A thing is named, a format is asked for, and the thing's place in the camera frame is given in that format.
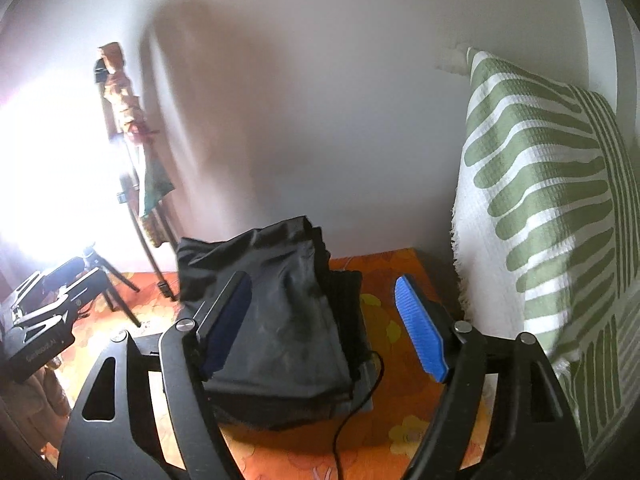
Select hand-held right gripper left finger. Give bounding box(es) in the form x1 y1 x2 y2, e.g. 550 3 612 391
57 271 252 480

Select black pants with yellow print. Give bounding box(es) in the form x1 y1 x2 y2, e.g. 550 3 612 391
175 215 381 431

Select orange floral bed sheet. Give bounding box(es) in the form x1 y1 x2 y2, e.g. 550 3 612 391
45 247 501 480

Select patterned hanging cloth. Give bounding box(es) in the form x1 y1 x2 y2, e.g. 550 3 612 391
97 42 176 248

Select green white striped pillow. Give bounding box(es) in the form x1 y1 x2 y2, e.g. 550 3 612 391
450 46 640 466

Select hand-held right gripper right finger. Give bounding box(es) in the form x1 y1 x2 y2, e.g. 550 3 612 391
395 275 586 480

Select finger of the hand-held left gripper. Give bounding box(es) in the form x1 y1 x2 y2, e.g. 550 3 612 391
17 267 108 332

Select black pole stand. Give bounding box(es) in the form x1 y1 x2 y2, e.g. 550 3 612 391
95 60 178 302

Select small black tripod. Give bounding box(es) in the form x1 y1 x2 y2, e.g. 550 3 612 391
80 242 143 328

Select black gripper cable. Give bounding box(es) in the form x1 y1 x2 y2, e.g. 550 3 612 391
332 350 386 480

